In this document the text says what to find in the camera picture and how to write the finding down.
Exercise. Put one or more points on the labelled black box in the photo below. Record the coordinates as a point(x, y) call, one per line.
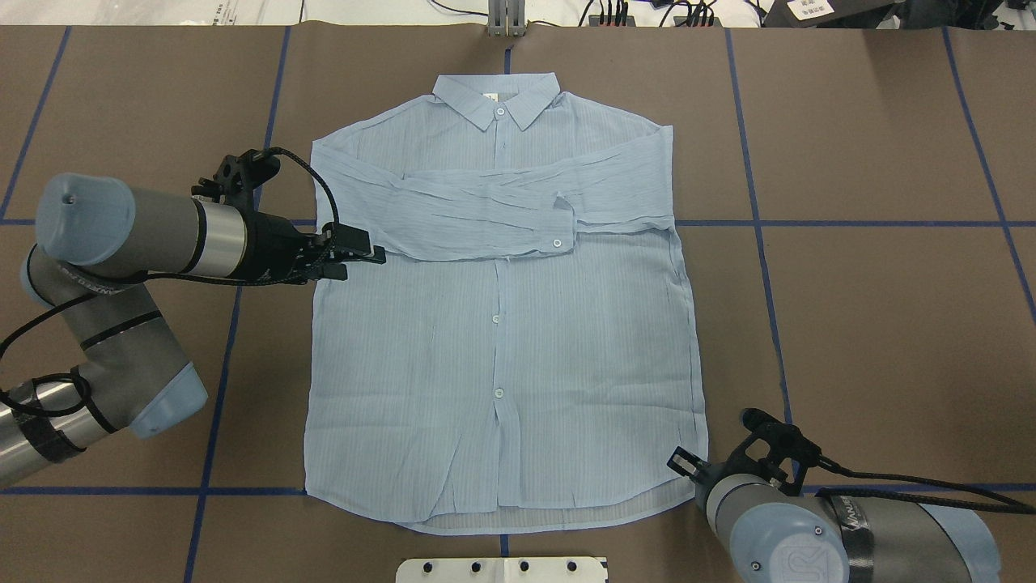
point(831, 14)

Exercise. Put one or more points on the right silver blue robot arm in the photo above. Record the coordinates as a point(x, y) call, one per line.
point(754, 504)

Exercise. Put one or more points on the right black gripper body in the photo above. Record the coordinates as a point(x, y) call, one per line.
point(685, 465)

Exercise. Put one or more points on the light blue striped shirt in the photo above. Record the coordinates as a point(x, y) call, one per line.
point(526, 359)

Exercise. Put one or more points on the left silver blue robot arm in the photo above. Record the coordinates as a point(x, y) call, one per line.
point(98, 243)

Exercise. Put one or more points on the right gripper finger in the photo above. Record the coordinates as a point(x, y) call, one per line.
point(689, 465)

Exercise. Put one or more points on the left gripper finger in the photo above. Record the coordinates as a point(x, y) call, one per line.
point(336, 264)
point(345, 239)

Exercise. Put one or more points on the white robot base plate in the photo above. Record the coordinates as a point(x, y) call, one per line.
point(505, 569)

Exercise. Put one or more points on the aluminium frame post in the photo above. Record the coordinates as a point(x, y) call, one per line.
point(506, 18)

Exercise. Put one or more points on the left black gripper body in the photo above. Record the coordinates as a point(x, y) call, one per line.
point(273, 244)

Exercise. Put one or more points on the black orange terminal block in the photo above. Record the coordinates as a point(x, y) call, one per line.
point(607, 14)
point(688, 14)

